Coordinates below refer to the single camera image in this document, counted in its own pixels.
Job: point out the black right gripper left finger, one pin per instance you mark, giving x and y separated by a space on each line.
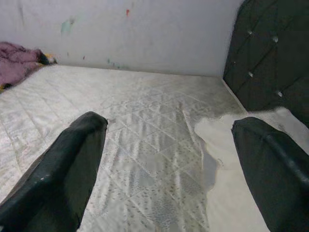
55 174

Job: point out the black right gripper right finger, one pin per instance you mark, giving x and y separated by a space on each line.
277 178

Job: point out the white pillow with green tree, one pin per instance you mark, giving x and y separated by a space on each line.
217 135

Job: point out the white quilted mattress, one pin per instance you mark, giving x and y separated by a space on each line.
120 108

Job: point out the pink printed blanket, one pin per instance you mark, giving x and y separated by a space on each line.
17 62

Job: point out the black tufted headboard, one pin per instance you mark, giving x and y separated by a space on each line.
272 48

